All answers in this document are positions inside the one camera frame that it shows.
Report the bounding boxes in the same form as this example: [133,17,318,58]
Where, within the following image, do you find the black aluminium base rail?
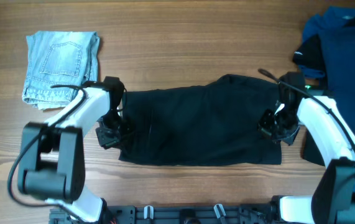
[48,203,282,224]

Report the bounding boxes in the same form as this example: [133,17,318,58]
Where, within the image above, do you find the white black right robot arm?
[257,96,355,223]

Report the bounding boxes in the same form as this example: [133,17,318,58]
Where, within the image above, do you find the folded light blue jeans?
[22,31,100,110]

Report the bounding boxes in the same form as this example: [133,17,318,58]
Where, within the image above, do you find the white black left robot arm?
[7,82,130,223]

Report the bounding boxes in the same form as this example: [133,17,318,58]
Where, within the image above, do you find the black shorts garment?
[119,75,282,166]

